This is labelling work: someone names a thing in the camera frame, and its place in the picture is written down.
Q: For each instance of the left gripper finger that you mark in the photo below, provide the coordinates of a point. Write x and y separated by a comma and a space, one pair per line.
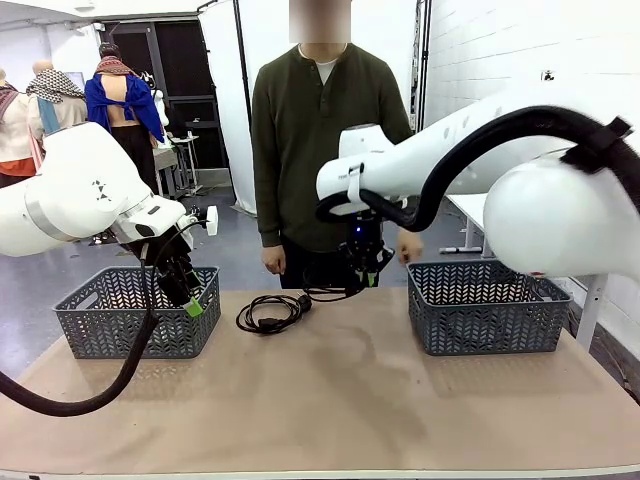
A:
192, 307
190, 276

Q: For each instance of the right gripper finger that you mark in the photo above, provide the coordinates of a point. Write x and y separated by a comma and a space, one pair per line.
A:
358, 278
373, 278

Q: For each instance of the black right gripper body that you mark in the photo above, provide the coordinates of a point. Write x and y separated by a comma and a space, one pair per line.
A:
365, 245

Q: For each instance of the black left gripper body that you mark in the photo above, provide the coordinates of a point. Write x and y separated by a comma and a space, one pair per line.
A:
165, 252

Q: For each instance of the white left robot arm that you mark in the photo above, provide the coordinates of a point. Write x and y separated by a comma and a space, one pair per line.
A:
75, 190

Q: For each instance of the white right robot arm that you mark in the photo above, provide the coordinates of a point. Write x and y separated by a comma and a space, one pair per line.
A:
550, 215

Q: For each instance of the person's right forearm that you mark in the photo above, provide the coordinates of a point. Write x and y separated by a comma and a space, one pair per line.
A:
270, 215

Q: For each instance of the person's left hand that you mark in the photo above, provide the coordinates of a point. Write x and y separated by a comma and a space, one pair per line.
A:
411, 251

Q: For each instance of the person's right hand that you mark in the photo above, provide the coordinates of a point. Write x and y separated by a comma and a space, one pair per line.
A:
274, 260

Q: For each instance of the grey plastic mesh basket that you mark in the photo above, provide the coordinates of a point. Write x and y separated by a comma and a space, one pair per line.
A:
490, 325
100, 330

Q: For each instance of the grey background desk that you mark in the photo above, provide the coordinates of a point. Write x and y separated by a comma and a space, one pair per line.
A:
177, 150

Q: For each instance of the white table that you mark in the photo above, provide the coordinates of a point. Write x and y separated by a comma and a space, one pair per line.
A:
470, 210

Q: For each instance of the person in green shirt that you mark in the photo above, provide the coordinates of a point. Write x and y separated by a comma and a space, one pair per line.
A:
300, 150

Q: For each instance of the left arm black braided sleeve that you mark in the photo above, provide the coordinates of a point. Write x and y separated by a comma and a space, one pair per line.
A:
75, 407

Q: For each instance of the arm black braided sleeve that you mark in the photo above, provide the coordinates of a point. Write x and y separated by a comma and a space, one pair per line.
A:
500, 122
75, 407

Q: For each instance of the mannequin with blue shirt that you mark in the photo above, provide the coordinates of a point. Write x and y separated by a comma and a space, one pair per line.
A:
105, 100

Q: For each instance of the black backdrop panel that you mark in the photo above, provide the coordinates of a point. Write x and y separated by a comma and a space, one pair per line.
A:
190, 75

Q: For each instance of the right arm black braided sleeve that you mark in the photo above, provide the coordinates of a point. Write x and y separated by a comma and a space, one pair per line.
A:
500, 122

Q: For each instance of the black stand pole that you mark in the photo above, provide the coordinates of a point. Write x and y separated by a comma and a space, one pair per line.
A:
426, 30
243, 75

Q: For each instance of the mannequin with orange skirt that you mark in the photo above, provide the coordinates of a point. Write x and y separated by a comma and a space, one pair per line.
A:
12, 130

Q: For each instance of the mannequin with patterned scarf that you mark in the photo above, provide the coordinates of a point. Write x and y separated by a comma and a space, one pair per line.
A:
50, 85

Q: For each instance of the white partition panel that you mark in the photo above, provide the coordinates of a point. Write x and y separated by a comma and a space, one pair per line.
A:
385, 30

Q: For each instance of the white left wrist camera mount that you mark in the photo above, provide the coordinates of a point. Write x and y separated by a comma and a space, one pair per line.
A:
212, 220

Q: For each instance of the aluminium table frame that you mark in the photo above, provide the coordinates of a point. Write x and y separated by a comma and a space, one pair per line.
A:
320, 476

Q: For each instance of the small wall fixture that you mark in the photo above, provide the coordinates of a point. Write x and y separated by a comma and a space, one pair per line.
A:
548, 75

